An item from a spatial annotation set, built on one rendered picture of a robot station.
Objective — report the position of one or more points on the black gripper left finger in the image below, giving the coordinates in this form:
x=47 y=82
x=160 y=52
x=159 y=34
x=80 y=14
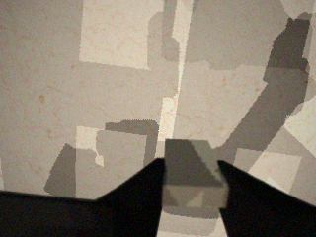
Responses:
x=133 y=209

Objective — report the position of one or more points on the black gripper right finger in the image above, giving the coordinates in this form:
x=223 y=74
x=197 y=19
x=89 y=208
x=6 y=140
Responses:
x=256 y=209

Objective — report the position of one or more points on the beige rectangular block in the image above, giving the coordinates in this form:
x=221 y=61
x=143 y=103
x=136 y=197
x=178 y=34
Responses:
x=192 y=176

